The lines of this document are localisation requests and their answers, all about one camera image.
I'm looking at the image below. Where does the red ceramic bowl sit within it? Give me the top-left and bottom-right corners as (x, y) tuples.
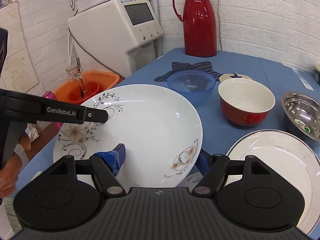
(218, 78), (276, 127)

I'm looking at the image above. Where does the white countertop appliance with screen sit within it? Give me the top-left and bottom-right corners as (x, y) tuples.
(68, 0), (163, 79)

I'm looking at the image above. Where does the white floral plate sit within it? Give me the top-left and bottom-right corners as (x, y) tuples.
(53, 84), (203, 189)

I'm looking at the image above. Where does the round white rimmed plate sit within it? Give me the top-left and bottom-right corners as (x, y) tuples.
(227, 129), (319, 235)

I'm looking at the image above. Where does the glass cup with straw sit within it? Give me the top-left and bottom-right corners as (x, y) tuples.
(66, 57), (91, 98)

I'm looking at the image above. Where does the pink plastic container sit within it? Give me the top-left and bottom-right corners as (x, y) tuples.
(41, 90), (65, 131)

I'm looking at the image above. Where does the stainless steel bowl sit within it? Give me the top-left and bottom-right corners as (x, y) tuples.
(281, 92), (319, 142)

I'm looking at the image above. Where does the green gold patterned bowl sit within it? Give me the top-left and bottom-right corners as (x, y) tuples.
(314, 64), (320, 85)

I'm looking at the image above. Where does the blue printed tablecloth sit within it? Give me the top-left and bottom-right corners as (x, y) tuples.
(10, 48), (319, 198)

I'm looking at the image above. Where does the red thermos jug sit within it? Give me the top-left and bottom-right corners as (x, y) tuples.
(172, 0), (217, 57)

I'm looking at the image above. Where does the orange plastic basin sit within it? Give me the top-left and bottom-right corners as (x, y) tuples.
(54, 71), (123, 105)

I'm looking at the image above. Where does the blue translucent plastic bowl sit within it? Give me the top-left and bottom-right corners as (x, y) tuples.
(167, 70), (216, 106)

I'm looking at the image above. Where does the person's left hand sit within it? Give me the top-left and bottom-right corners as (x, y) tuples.
(0, 127), (32, 198)

